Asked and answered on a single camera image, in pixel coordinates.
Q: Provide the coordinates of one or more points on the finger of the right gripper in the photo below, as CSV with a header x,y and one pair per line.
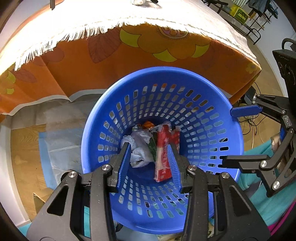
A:
x,y
245,163
245,111

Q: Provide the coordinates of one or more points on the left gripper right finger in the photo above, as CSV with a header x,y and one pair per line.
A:
x,y
179,169

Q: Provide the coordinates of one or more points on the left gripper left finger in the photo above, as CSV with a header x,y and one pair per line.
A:
x,y
120,164

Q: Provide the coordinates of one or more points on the red paper carton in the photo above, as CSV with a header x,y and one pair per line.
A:
x,y
166,135

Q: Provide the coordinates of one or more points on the light blue tube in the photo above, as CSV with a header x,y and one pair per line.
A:
x,y
139,2

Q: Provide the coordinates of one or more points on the crumpled white plastic bag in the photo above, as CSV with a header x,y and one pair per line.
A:
x,y
141,154

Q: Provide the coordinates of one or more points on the blue plastic basket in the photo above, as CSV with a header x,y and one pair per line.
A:
x,y
150,109

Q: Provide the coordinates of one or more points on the colourful small wrapper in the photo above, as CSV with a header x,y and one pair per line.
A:
x,y
146,138

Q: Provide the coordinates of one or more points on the metal drying rack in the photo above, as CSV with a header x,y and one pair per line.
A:
x,y
249,22

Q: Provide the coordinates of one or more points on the yellow crate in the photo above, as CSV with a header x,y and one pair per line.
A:
x,y
239,14

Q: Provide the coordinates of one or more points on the beige plaid blanket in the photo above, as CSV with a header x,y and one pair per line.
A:
x,y
73,20

